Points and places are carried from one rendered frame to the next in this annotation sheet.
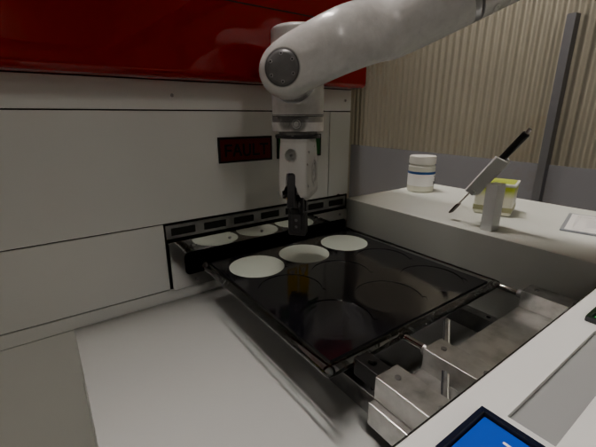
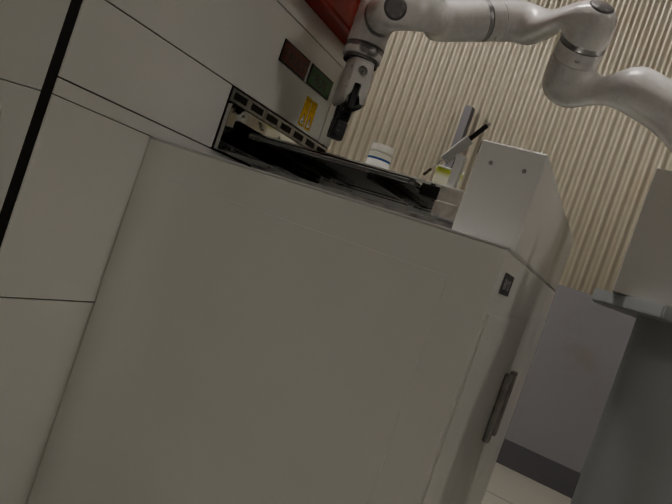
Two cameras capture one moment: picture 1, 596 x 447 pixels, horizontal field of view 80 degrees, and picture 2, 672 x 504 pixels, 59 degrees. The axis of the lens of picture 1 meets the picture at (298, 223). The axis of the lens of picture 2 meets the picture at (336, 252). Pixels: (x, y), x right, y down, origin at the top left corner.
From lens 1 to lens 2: 88 cm
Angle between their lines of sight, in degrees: 33
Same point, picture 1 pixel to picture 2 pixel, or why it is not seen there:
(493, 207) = (458, 171)
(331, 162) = (329, 112)
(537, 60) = (434, 138)
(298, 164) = (366, 79)
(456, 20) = (476, 34)
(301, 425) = not seen: hidden behind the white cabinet
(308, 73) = (408, 19)
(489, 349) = not seen: hidden behind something
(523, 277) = not seen: hidden behind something
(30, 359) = (116, 141)
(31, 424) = (83, 208)
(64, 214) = (194, 30)
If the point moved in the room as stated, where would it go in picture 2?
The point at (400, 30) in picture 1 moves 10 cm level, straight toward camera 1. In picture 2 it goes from (450, 24) to (472, 10)
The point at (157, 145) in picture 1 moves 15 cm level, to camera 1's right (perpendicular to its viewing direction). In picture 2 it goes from (257, 18) to (321, 52)
